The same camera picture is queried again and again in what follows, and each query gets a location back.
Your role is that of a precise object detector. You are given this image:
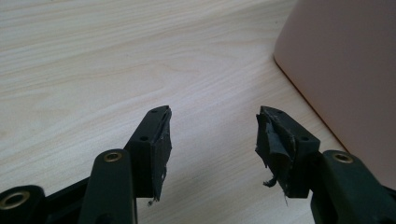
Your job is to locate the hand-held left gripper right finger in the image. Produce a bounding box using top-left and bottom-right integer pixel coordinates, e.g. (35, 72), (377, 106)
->
(254, 105), (322, 200)

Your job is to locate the pink storage box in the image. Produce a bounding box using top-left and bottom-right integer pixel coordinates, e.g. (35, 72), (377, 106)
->
(273, 0), (396, 191)

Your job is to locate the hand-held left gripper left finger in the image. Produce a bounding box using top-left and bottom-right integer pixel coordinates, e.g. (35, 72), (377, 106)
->
(123, 105), (173, 203)

